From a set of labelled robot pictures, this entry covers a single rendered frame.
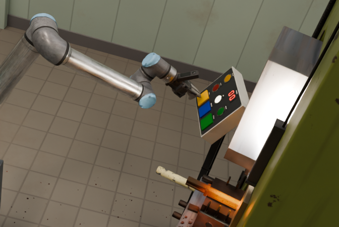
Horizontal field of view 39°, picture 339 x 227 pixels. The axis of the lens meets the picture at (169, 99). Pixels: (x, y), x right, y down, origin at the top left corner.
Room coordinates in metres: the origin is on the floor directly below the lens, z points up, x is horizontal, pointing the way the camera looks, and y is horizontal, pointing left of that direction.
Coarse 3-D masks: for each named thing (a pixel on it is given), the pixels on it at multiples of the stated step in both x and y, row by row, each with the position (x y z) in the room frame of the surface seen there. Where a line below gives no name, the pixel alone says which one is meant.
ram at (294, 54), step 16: (288, 32) 1.62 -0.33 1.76; (288, 48) 1.49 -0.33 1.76; (304, 48) 1.53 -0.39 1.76; (320, 48) 1.57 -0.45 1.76; (272, 64) 1.37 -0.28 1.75; (288, 64) 1.38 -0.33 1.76; (304, 64) 1.42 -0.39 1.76; (272, 80) 1.36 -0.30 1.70; (288, 80) 1.36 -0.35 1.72; (304, 80) 1.35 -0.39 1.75; (256, 96) 1.37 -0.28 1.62; (272, 96) 1.36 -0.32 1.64; (288, 96) 1.35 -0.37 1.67; (256, 112) 1.36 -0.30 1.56; (272, 112) 1.35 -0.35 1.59; (288, 112) 1.35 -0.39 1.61; (240, 128) 1.37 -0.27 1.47; (256, 128) 1.36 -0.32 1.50; (240, 144) 1.37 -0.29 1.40; (256, 144) 1.35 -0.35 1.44
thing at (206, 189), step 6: (192, 180) 1.51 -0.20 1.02; (192, 186) 1.50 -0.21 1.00; (198, 186) 1.49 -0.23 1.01; (204, 186) 1.50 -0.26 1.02; (204, 192) 1.48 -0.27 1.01; (210, 192) 1.48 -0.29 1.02; (216, 192) 1.49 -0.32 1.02; (216, 198) 1.47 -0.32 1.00; (222, 198) 1.47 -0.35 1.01; (228, 198) 1.48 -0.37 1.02; (234, 198) 1.49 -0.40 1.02; (234, 204) 1.46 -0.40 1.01
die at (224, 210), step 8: (216, 184) 1.56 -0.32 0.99; (224, 184) 1.59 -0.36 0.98; (224, 192) 1.53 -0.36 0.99; (232, 192) 1.55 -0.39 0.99; (240, 192) 1.57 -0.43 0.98; (208, 200) 1.45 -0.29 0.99; (216, 200) 1.46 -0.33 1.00; (240, 200) 1.51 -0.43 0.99; (208, 208) 1.42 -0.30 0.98; (216, 208) 1.42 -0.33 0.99; (224, 208) 1.44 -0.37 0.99; (232, 208) 1.44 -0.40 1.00; (224, 216) 1.40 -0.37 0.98; (232, 216) 1.41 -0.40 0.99
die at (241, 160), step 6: (228, 150) 1.42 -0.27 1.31; (228, 156) 1.42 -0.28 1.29; (234, 156) 1.41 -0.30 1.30; (240, 156) 1.41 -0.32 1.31; (246, 156) 1.41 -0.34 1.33; (234, 162) 1.41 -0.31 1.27; (240, 162) 1.41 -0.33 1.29; (246, 162) 1.40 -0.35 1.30; (252, 162) 1.40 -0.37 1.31; (246, 168) 1.40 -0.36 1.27
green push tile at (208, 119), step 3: (210, 114) 1.99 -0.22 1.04; (207, 117) 1.98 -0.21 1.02; (210, 117) 1.97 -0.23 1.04; (201, 120) 1.99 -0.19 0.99; (204, 120) 1.97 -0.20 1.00; (207, 120) 1.96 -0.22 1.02; (210, 120) 1.95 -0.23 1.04; (201, 123) 1.97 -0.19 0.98; (204, 123) 1.95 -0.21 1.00; (207, 123) 1.94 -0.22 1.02; (210, 123) 1.93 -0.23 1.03; (201, 126) 1.94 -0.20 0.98; (204, 126) 1.93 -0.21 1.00; (207, 126) 1.92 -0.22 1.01; (204, 129) 1.92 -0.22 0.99
